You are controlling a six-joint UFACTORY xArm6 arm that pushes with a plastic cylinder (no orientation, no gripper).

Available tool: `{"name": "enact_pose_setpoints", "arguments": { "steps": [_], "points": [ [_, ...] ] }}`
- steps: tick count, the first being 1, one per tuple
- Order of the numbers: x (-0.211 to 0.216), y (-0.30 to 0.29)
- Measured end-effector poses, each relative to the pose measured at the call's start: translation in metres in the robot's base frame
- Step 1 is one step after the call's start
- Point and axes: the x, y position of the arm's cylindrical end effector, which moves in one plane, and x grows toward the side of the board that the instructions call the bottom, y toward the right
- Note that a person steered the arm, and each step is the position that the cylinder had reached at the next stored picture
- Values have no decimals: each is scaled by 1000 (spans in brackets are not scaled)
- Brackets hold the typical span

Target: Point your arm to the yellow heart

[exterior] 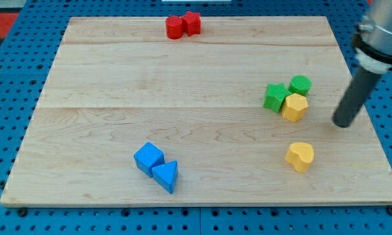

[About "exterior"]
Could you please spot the yellow heart block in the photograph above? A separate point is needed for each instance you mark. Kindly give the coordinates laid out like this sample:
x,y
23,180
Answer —
x,y
300,155

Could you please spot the light wooden board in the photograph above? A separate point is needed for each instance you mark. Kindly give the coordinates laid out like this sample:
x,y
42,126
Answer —
x,y
117,83

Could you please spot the blue cube block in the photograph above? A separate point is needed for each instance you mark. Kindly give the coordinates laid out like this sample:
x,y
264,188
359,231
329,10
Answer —
x,y
148,157

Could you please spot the blue triangle block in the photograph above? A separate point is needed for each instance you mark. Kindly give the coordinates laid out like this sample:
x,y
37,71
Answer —
x,y
166,175

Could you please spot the green star block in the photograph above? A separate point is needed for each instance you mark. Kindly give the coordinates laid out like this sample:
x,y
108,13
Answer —
x,y
274,96

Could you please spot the red cylinder block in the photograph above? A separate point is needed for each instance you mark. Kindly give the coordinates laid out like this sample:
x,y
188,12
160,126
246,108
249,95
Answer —
x,y
174,27

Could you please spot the red star block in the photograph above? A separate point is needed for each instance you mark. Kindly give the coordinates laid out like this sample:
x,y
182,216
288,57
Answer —
x,y
192,23

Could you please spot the yellow hexagon block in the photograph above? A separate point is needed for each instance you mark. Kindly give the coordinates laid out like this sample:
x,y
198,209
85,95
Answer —
x,y
295,107

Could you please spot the green cylinder block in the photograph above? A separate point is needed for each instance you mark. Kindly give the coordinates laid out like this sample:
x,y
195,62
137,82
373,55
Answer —
x,y
300,84

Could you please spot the dark grey cylindrical pointer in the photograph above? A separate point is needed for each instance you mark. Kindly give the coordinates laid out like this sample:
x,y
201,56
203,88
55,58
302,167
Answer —
x,y
358,91

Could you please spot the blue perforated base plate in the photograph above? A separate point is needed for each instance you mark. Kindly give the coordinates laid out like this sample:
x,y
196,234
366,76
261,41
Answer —
x,y
25,58

